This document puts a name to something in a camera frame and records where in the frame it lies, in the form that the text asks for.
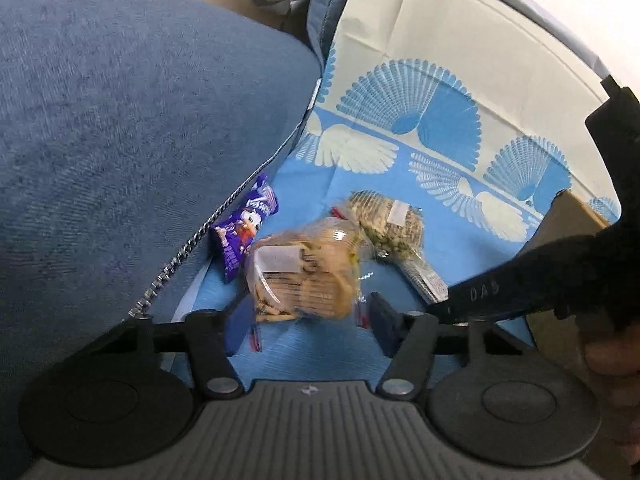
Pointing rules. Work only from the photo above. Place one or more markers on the clear biscuit bag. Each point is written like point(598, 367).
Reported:
point(305, 280)

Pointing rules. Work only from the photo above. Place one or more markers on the clear seed crisp bag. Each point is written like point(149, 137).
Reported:
point(385, 225)

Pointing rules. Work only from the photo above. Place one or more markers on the silver snack packet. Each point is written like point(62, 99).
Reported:
point(425, 277)

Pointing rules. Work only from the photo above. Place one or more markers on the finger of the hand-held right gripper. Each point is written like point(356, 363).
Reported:
point(500, 287)

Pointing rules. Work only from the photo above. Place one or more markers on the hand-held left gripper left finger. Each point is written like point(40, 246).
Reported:
point(235, 331)

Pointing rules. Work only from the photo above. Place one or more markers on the person's right hand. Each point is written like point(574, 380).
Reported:
point(612, 360)

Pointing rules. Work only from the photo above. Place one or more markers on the purple cartoon snack packet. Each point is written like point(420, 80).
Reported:
point(240, 232)

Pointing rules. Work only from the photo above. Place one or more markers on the cardboard box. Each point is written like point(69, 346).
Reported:
point(570, 215)

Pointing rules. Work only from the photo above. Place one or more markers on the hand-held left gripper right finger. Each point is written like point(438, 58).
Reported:
point(384, 327)

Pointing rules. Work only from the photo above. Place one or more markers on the light blue cushion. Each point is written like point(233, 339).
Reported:
point(330, 5)

